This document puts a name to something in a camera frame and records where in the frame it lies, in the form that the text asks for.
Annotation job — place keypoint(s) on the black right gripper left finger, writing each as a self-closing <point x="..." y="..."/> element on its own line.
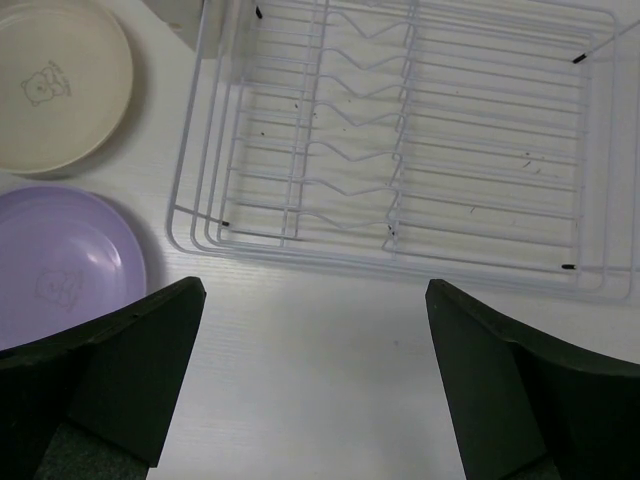
<point x="96" y="401"/>

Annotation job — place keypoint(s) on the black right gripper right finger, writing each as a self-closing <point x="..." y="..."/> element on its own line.
<point x="527" y="405"/>

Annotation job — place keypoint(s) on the purple plate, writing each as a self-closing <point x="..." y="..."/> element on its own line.
<point x="67" y="257"/>

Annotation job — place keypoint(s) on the cream plate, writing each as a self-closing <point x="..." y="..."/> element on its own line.
<point x="66" y="82"/>

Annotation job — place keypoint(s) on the cream cutlery holder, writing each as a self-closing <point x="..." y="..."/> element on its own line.
<point x="184" y="18"/>

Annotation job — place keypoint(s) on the white wire dish rack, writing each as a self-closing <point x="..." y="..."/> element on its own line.
<point x="489" y="143"/>

